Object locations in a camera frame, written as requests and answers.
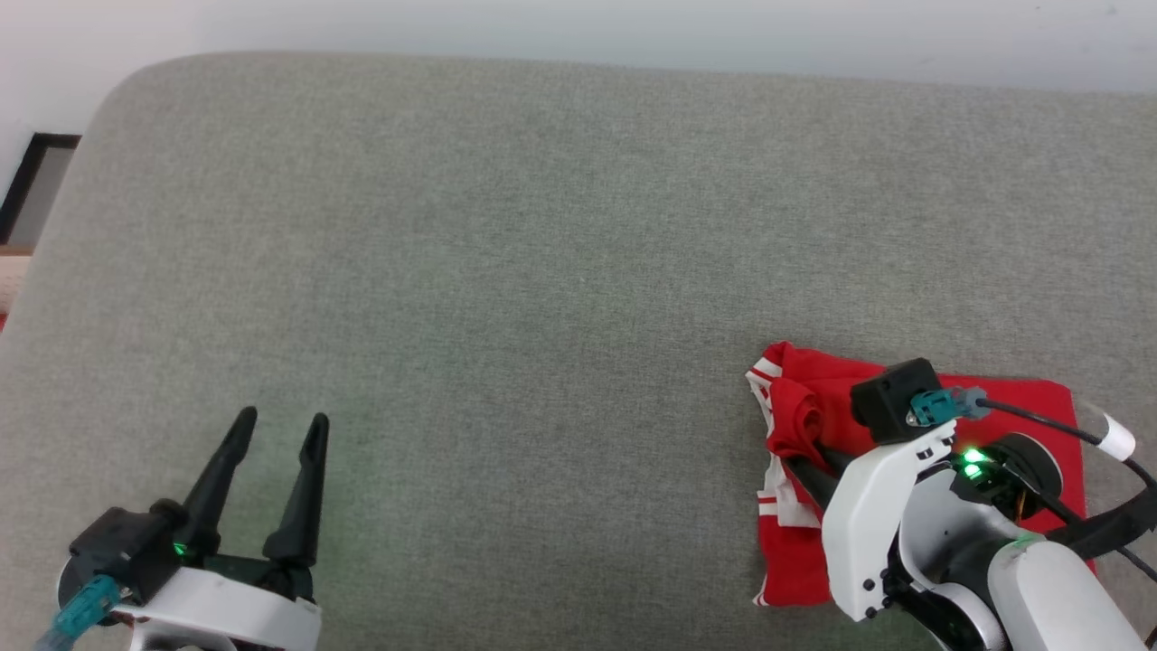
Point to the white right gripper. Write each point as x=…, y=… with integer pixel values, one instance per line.
x=863, y=533

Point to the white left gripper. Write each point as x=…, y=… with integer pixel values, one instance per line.
x=226, y=615

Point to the red and white shirt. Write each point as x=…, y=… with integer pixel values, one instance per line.
x=795, y=551

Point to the black framed grey panel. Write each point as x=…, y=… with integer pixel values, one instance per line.
x=41, y=181

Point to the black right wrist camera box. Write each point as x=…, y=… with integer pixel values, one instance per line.
x=890, y=398

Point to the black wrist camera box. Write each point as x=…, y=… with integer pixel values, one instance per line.
x=890, y=398
x=117, y=551

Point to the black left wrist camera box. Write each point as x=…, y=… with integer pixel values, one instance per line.
x=117, y=551

